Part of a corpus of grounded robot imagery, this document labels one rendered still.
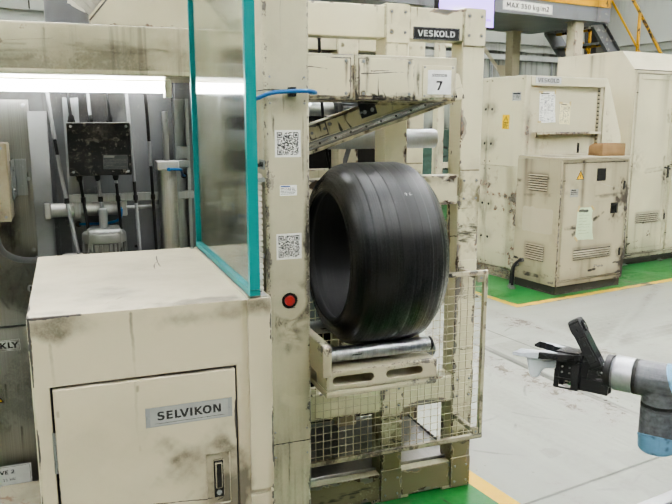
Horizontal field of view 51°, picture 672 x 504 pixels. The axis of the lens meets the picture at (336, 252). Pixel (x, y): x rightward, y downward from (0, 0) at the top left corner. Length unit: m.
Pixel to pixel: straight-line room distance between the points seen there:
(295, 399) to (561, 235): 4.79
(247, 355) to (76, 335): 0.29
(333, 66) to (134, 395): 1.38
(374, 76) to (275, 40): 0.49
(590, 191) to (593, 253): 0.59
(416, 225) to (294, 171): 0.37
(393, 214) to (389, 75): 0.60
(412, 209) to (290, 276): 0.40
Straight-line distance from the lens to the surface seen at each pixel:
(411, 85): 2.42
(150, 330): 1.23
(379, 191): 1.99
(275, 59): 1.99
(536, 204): 6.79
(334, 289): 2.41
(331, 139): 2.45
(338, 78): 2.32
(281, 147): 1.98
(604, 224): 7.07
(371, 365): 2.11
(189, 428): 1.29
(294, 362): 2.11
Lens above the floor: 1.57
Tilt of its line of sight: 11 degrees down
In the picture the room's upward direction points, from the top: straight up
